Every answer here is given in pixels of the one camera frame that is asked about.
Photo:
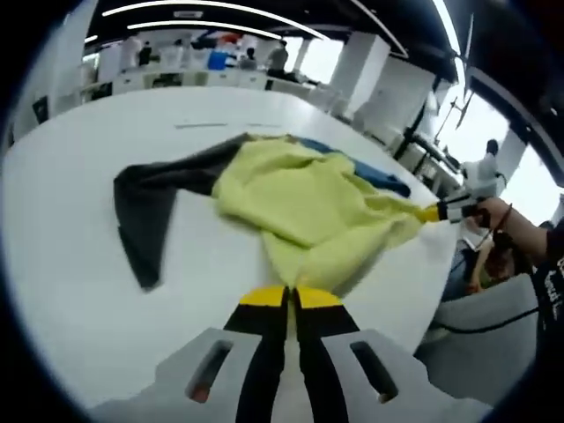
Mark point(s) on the black office chair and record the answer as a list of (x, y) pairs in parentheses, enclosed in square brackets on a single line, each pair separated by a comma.
[(39, 110)]

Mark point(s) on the long ceiling light strip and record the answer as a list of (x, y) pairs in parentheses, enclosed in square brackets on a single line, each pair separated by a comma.
[(119, 9)]

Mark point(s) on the short ceiling light strip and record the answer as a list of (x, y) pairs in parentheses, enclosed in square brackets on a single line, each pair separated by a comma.
[(176, 24)]

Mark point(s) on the blue storage bin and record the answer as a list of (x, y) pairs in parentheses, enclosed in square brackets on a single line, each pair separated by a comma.
[(217, 60)]

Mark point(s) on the person's black printed shirt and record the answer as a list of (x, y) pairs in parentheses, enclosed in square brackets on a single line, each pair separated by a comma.
[(551, 286)]

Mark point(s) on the white board on stand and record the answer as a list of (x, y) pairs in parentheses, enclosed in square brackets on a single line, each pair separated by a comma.
[(432, 106)]

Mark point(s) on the white square pillar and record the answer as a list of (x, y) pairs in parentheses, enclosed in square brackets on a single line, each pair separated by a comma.
[(359, 75)]

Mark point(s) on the grey chair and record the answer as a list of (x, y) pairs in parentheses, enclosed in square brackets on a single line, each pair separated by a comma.
[(480, 365)]

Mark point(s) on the yellow blue grey garment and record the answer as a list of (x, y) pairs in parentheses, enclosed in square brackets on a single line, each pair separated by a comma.
[(286, 198)]

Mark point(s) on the person's right hand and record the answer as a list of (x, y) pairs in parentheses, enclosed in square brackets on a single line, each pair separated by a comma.
[(493, 213)]

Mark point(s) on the black camera stand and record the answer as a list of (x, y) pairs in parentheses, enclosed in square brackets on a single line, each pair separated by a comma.
[(462, 110)]

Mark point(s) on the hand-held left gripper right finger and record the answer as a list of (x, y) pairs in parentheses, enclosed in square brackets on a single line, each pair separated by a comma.
[(326, 374)]

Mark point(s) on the bright ceiling light strip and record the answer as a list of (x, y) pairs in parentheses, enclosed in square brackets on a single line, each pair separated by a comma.
[(445, 17)]

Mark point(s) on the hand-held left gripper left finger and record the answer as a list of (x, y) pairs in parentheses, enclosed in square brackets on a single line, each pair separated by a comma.
[(260, 374)]

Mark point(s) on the wide white pillar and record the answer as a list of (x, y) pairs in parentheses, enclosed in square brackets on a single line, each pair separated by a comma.
[(70, 66)]

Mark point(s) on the black-framed desk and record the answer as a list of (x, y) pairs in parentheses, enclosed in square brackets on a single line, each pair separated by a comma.
[(429, 152)]

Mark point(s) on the row of white cabinets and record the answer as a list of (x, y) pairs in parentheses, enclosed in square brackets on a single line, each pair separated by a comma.
[(220, 79)]

